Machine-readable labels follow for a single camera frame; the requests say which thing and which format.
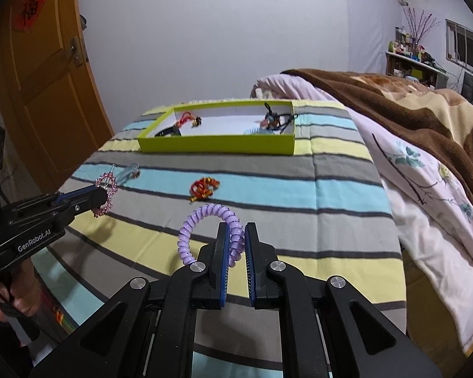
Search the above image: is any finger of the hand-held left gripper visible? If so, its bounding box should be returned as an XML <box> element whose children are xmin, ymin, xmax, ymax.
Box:
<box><xmin>0</xmin><ymin>186</ymin><xmax>105</xmax><ymax>215</ymax></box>
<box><xmin>8</xmin><ymin>189</ymin><xmax>108</xmax><ymax>231</ymax></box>

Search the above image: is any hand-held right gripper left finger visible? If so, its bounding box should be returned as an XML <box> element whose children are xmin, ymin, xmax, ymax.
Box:
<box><xmin>28</xmin><ymin>221</ymin><xmax>231</xmax><ymax>378</ymax></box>

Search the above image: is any brown fleece blanket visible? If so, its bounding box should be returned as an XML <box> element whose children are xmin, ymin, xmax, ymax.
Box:
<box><xmin>280</xmin><ymin>69</ymin><xmax>473</xmax><ymax>221</ymax></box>

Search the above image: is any brown beaded hair tie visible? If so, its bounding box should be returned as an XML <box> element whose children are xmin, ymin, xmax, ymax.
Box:
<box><xmin>260</xmin><ymin>112</ymin><xmax>280</xmax><ymax>130</ymax></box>

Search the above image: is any group of bottles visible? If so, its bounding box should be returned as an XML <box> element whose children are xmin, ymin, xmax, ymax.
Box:
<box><xmin>388</xmin><ymin>27</ymin><xmax>432</xmax><ymax>61</ymax></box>

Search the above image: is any floral white quilt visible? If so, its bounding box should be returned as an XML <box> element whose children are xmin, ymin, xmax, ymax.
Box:
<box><xmin>251</xmin><ymin>74</ymin><xmax>473</xmax><ymax>357</ymax></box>

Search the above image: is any tan mattress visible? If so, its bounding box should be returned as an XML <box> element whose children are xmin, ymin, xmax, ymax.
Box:
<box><xmin>402</xmin><ymin>240</ymin><xmax>468</xmax><ymax>363</ymax></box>

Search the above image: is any vase of branches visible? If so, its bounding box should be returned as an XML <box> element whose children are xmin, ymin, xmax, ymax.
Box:
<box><xmin>402</xmin><ymin>7</ymin><xmax>436</xmax><ymax>44</ymax></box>

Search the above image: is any black button hair tie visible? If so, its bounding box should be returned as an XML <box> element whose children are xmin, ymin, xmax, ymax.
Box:
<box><xmin>263</xmin><ymin>102</ymin><xmax>298</xmax><ymax>135</ymax></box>

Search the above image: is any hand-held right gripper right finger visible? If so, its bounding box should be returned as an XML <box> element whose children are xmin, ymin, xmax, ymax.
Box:
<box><xmin>244</xmin><ymin>221</ymin><xmax>446</xmax><ymax>378</ymax></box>

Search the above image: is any green cardboard box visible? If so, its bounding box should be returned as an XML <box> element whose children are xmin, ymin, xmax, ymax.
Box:
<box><xmin>137</xmin><ymin>100</ymin><xmax>296</xmax><ymax>156</ymax></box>

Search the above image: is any person's left hand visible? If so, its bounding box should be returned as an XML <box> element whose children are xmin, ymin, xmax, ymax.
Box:
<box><xmin>0</xmin><ymin>262</ymin><xmax>35</xmax><ymax>321</ymax></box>

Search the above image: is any striped bed sheet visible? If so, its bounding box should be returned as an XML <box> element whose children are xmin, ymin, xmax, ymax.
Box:
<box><xmin>32</xmin><ymin>100</ymin><xmax>407</xmax><ymax>378</ymax></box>

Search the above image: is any window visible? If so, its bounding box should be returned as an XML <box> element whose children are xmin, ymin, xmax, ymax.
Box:
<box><xmin>445</xmin><ymin>19</ymin><xmax>473</xmax><ymax>77</ymax></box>

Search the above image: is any metal door lock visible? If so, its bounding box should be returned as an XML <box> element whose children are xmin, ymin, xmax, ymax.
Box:
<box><xmin>69</xmin><ymin>37</ymin><xmax>88</xmax><ymax>67</ymax></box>

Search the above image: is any white shelf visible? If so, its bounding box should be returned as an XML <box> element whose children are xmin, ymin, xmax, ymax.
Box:
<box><xmin>385</xmin><ymin>50</ymin><xmax>448</xmax><ymax>87</ymax></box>

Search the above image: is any red knot ornament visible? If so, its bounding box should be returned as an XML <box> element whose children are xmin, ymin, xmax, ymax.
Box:
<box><xmin>188</xmin><ymin>178</ymin><xmax>220</xmax><ymax>202</ymax></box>

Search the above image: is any red door poster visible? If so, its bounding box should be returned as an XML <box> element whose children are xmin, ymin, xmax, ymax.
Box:
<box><xmin>12</xmin><ymin>0</ymin><xmax>52</xmax><ymax>34</ymax></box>

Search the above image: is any wooden door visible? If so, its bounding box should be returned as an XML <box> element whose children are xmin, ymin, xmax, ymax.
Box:
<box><xmin>0</xmin><ymin>0</ymin><xmax>115</xmax><ymax>190</ymax></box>

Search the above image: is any red cord bracelet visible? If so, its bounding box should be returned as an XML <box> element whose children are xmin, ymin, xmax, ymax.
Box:
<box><xmin>176</xmin><ymin>111</ymin><xmax>203</xmax><ymax>129</ymax></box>

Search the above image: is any purple spiral hair tie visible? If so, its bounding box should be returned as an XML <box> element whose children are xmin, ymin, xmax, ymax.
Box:
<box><xmin>177</xmin><ymin>203</ymin><xmax>246</xmax><ymax>268</ymax></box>

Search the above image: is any blue hair clip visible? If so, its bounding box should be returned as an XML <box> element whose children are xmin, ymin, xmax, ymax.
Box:
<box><xmin>110</xmin><ymin>163</ymin><xmax>140</xmax><ymax>186</ymax></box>

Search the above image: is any pink beaded bracelet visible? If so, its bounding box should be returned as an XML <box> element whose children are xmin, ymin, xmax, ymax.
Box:
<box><xmin>92</xmin><ymin>172</ymin><xmax>119</xmax><ymax>218</ymax></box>

